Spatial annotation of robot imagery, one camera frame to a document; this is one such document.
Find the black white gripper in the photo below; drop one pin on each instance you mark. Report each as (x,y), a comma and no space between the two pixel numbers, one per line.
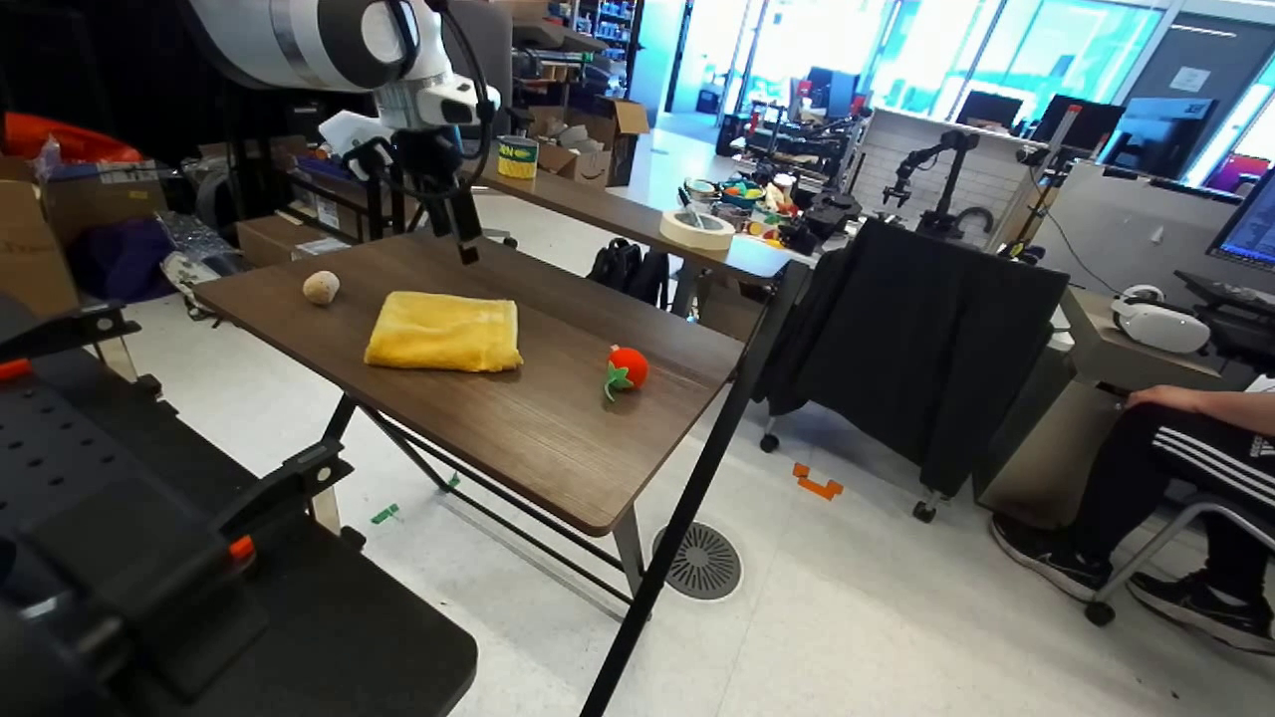
(418,129)

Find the yellow towel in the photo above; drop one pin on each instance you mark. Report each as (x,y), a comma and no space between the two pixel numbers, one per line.
(444,332)

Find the beige toy potato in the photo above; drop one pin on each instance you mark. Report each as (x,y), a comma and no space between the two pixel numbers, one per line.
(319,287)

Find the red toy tomato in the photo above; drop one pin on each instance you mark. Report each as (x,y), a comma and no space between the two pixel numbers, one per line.
(623,371)

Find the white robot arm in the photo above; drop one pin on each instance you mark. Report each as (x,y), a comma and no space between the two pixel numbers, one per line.
(395,57)

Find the yellow green container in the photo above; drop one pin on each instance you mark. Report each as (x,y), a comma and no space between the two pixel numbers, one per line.
(517,156)

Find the black backpack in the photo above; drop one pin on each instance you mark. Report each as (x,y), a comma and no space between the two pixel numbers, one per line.
(634,272)

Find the white tape roll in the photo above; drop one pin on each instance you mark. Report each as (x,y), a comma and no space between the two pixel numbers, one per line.
(693,231)

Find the round floor drain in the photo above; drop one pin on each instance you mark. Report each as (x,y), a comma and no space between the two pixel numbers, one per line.
(707,564)

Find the orange floor marker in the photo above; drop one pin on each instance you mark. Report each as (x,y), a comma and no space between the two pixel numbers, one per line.
(820,486)

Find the black draped cart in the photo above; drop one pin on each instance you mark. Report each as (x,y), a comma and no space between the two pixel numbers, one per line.
(918,343)

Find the black clamp stand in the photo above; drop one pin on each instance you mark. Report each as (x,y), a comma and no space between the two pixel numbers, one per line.
(148,575)

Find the white VR headset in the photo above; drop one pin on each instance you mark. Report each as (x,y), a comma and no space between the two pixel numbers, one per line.
(1144,316)

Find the blue computer monitor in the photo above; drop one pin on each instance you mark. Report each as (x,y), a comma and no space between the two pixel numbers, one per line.
(1249,235)

